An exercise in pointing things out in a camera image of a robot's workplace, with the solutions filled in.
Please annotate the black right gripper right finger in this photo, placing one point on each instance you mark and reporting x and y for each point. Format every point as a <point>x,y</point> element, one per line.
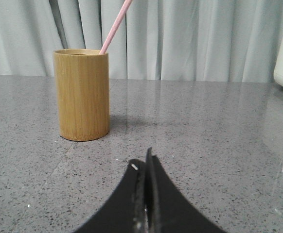
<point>168,211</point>

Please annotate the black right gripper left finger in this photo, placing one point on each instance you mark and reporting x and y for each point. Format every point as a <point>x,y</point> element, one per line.
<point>124,211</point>

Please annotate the pink chopstick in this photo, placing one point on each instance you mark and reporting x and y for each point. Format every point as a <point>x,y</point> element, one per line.
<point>115,26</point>

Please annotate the bamboo cylinder cup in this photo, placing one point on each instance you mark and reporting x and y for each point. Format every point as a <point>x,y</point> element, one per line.
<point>82,88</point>

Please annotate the grey-white curtain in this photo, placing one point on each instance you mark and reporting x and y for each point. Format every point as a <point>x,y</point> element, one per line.
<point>191,40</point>

